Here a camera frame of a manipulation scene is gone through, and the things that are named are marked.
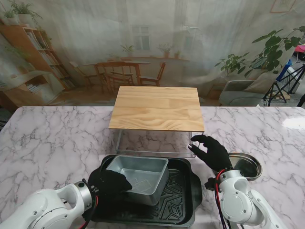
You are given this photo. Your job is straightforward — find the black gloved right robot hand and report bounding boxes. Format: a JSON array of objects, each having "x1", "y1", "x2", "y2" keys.
[{"x1": 188, "y1": 135, "x2": 233, "y2": 172}]

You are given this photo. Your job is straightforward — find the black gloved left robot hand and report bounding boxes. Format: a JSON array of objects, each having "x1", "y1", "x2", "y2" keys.
[{"x1": 88, "y1": 169, "x2": 133, "y2": 208}]

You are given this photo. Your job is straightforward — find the round stainless steel tray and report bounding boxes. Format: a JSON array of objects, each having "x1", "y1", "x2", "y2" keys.
[{"x1": 228, "y1": 152, "x2": 262, "y2": 182}]

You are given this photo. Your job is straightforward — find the silver rectangular baking tray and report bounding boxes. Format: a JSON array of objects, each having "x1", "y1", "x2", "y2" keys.
[{"x1": 104, "y1": 155, "x2": 170, "y2": 206}]

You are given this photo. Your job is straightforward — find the large black patterned baking tray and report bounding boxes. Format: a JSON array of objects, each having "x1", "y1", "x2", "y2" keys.
[{"x1": 82, "y1": 154, "x2": 203, "y2": 226}]

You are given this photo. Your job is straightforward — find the black tripod stand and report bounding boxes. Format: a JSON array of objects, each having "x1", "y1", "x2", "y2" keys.
[{"x1": 263, "y1": 63, "x2": 305, "y2": 107}]

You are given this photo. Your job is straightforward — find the blue board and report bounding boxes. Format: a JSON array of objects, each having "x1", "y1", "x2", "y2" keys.
[{"x1": 276, "y1": 59, "x2": 293, "y2": 83}]

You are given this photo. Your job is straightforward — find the printed room scene backdrop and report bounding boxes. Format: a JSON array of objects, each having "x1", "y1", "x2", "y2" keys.
[{"x1": 0, "y1": 0, "x2": 305, "y2": 107}]

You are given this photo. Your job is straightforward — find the red and black arm cable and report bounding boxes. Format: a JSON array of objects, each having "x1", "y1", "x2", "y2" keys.
[
  {"x1": 214, "y1": 169, "x2": 233, "y2": 229},
  {"x1": 78, "y1": 193, "x2": 100, "y2": 229}
]

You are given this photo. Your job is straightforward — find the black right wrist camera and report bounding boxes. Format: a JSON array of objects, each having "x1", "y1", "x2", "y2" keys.
[{"x1": 204, "y1": 177, "x2": 219, "y2": 191}]

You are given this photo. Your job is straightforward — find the wooden top wire frame shelf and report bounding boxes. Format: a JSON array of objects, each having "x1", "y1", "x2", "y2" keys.
[{"x1": 108, "y1": 85, "x2": 206, "y2": 159}]

